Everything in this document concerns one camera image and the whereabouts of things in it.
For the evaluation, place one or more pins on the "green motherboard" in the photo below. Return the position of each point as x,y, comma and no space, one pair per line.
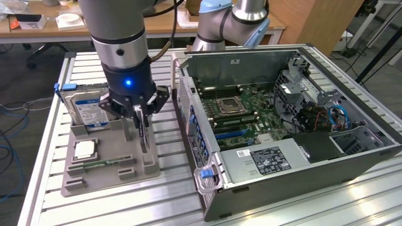
267,110

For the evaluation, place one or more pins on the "grey cup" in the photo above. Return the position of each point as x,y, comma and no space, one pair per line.
49,2

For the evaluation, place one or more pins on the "black stand pole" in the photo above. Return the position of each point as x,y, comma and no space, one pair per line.
377,52

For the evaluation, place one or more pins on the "green GPU card black cooler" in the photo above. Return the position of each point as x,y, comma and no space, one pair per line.
144,139

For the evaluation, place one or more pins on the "black office chair base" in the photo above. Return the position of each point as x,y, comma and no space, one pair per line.
29,64

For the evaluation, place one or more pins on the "black plastic shroud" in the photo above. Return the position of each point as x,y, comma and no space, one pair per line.
316,146

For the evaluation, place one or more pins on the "open grey PC case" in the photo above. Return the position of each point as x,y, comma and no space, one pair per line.
282,202

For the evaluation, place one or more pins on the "grey power supply unit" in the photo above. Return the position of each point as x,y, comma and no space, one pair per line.
238,169

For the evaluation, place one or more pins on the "cardboard box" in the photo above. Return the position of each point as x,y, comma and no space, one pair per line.
192,7

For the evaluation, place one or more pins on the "blue expansion slot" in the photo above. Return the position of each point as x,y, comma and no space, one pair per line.
232,135

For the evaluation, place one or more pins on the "hard disk with blue carrier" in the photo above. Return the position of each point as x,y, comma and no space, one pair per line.
84,110

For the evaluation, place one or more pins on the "perforated metal disk bay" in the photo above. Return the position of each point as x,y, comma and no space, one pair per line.
295,103

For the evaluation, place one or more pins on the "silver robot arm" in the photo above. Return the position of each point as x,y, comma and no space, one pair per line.
116,23

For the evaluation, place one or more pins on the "white paper stack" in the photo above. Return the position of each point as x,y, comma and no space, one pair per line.
187,22

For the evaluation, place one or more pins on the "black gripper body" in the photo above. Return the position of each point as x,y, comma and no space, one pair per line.
128,77

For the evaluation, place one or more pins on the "metal CPU socket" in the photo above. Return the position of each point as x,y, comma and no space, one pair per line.
230,106

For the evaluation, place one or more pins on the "silver CPU chip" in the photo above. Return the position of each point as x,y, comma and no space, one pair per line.
84,149

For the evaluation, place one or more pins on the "silver chipset heatsink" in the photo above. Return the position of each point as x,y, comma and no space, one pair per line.
264,139

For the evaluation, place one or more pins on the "tape roll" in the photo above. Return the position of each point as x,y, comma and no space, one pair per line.
65,2

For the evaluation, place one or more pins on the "grey plastic parts rack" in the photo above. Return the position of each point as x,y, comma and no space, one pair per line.
103,186

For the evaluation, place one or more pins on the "white box with black lid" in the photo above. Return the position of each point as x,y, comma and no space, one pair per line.
31,23

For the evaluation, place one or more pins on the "open metal disk bay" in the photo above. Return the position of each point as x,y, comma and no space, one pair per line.
354,143

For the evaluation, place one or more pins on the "blue card retention clip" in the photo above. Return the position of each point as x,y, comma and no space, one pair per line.
202,144
206,156
198,131
192,120

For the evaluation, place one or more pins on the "installed green RAM stick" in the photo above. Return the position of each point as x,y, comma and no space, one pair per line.
236,119

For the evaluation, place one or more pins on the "orange card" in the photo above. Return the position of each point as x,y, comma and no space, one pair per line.
13,25

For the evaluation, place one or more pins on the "flat white square box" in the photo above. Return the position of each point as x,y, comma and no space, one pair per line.
71,24

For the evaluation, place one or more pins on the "wooden desk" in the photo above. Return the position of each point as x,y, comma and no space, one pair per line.
47,33

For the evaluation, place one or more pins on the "black floor box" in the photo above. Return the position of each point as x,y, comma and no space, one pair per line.
348,53

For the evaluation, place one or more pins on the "blue case latch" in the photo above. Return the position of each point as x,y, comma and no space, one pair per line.
207,174

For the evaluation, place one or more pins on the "loose green RAM stick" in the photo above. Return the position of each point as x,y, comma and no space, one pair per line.
100,162

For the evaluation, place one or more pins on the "long black expansion slot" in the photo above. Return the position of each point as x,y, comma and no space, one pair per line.
226,130

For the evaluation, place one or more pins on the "wooden cabinet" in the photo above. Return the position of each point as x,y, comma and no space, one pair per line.
320,23

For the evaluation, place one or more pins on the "clear plastic bag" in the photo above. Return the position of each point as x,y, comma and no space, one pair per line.
12,7

